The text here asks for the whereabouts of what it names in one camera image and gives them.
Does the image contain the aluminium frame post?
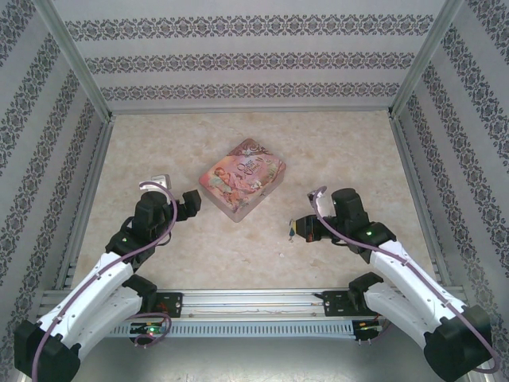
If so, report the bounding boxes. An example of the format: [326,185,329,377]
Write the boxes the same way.
[33,0,116,120]
[387,0,467,120]

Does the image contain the pink fairy print tin box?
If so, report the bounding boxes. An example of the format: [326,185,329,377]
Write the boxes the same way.
[198,138,288,222]

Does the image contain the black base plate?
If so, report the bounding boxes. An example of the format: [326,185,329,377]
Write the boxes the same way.
[313,290,383,318]
[153,291,185,319]

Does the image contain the grey slotted cable duct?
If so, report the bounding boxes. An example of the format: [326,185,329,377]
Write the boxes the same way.
[107,320,356,340]

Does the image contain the aluminium mounting rail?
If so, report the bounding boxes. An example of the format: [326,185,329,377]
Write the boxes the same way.
[153,289,398,319]

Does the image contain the aluminium side floor rail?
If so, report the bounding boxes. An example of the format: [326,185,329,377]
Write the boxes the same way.
[55,117,117,290]
[389,113,453,287]

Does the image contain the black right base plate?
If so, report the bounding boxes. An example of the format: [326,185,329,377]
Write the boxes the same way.
[313,290,383,318]

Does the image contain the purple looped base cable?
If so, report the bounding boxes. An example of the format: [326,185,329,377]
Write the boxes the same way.
[134,305,171,348]

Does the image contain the circuit board with green light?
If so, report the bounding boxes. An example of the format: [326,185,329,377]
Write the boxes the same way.
[129,322,168,337]

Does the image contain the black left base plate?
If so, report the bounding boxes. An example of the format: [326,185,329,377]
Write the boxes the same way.
[153,291,185,319]

